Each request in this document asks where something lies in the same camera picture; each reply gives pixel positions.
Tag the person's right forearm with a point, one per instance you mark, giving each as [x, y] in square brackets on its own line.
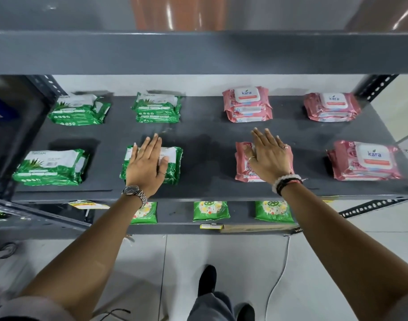
[341, 250]

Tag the person's left middle finger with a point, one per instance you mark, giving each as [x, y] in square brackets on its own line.
[151, 147]

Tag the green wet wipes packets stack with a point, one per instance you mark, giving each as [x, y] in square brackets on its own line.
[50, 168]
[77, 111]
[157, 108]
[174, 163]

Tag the person's left thumb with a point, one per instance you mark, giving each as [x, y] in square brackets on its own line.
[164, 165]

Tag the person's right middle finger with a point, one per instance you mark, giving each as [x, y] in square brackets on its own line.
[270, 138]

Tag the person's right hand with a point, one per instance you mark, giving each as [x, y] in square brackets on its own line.
[270, 163]

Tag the black shoe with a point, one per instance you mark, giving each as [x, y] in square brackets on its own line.
[207, 280]
[245, 312]

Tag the person's left forearm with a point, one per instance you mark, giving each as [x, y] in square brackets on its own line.
[90, 254]

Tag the person's left hand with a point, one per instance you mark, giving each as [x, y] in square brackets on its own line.
[144, 172]

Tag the grey shirt sleeve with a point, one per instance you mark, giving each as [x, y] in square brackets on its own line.
[30, 309]
[406, 309]

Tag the person's right little finger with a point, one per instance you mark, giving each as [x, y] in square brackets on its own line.
[285, 149]

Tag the silver metal wristwatch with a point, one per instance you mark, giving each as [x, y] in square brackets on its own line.
[134, 191]

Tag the pink wet wipes packets stack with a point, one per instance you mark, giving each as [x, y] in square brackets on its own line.
[246, 103]
[331, 106]
[364, 160]
[242, 168]

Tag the grey metal shelf rack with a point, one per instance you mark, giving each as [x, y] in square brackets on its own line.
[207, 153]

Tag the person's left little finger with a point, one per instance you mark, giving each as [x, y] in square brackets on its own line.
[134, 153]

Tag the grey trousers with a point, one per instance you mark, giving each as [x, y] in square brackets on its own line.
[212, 307]

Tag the green floral packet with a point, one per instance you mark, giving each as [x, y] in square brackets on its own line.
[274, 211]
[147, 214]
[211, 210]

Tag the brown cardboard strip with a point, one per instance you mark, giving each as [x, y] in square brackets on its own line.
[257, 228]

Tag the small yellow shelf label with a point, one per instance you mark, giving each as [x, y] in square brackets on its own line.
[211, 226]

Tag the person's right thumb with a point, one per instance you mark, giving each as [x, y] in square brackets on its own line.
[250, 153]

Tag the yellow and white shelf label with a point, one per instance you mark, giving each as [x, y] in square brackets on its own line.
[88, 205]

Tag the blue packet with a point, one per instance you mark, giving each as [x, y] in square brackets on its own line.
[0, 106]

